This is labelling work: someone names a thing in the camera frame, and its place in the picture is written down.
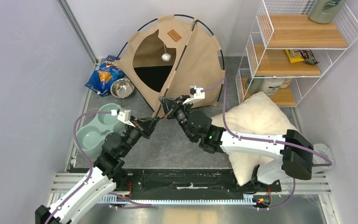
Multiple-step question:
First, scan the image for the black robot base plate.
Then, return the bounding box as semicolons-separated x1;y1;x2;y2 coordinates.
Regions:
112;168;282;200

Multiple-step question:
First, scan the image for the mint green double pet bowl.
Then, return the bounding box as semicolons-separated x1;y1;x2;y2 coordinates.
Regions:
76;103;124;157

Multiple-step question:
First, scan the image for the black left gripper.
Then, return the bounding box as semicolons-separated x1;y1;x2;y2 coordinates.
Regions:
120;115;161;157

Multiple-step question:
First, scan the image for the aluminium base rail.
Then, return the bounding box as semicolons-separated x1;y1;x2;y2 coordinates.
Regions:
50;173;332;206

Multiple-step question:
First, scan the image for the blue Doritos chip bag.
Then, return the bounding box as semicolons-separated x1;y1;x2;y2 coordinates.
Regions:
85;56;124;97

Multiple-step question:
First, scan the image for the white wire shelf rack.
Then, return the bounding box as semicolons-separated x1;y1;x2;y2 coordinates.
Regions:
236;0;358;107

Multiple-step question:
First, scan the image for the beige fabric pet tent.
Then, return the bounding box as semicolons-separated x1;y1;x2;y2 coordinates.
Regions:
113;14;226;118

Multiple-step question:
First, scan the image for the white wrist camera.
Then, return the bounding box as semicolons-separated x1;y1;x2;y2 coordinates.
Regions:
110;108;135;127
183;86;205;105

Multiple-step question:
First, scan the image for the steel pet bowl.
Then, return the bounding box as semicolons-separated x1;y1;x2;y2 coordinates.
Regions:
110;78;135;98

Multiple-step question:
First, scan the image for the white pompom toy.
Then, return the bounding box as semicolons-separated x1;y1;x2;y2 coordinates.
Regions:
161;53;172;62

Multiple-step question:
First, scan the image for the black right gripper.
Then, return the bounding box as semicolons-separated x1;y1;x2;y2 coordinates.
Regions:
161;94;196;141

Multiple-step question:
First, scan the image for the green bottle on top shelf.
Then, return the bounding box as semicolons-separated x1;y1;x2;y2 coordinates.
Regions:
308;0;346;24

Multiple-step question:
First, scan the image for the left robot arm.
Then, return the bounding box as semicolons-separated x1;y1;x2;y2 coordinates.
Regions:
35;116;160;224

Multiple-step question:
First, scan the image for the cream fluffy pillow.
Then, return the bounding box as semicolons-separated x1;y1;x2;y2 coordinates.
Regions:
225;92;297;186

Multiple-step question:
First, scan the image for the aluminium frame post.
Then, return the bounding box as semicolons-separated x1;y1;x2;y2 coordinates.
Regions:
57;0;99;65

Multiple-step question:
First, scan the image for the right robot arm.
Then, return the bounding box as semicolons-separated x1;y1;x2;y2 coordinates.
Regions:
159;95;313;191

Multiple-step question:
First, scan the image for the yellow candy bag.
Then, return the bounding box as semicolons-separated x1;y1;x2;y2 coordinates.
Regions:
285;49;304;63

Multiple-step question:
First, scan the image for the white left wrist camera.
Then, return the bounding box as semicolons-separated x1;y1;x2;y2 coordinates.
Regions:
110;108;135;127

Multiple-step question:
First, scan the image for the dark brown candy bag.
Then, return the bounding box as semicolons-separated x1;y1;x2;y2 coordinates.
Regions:
299;49;319;65

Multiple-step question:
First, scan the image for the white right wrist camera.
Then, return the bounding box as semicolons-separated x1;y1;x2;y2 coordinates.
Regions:
183;86;205;105

